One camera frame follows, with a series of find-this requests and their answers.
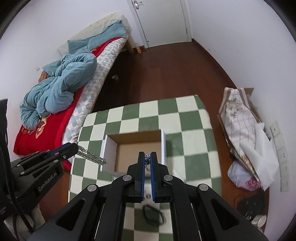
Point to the green white checkered tablecloth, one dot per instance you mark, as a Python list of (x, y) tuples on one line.
[(177, 129)]

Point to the white door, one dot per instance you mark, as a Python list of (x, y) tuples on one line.
[(161, 22)]

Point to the white translucent cloth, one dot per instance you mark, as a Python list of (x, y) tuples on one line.
[(262, 156)]

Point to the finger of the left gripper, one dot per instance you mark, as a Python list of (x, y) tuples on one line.
[(67, 149), (59, 157)]

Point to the red blanket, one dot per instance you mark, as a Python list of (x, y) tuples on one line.
[(49, 133)]

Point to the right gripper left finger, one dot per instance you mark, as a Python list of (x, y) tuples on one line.
[(135, 190)]

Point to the white power strip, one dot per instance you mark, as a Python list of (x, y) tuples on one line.
[(282, 156)]

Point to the grey white patterned bedsheet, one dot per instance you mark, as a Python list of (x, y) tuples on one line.
[(92, 89)]

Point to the white ceramic cup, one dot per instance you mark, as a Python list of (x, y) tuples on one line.
[(259, 221)]

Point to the black bag on floor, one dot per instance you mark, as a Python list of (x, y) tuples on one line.
[(251, 206)]

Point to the open white cardboard box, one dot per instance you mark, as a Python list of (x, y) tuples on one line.
[(121, 150)]

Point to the white red plastic bag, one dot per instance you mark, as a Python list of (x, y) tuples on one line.
[(242, 178)]

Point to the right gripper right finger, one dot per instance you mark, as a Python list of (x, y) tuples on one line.
[(160, 192)]

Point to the blue quilt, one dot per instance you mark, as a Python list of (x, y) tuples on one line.
[(65, 76)]

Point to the floral fabric bundle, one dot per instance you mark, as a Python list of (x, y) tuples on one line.
[(238, 123)]

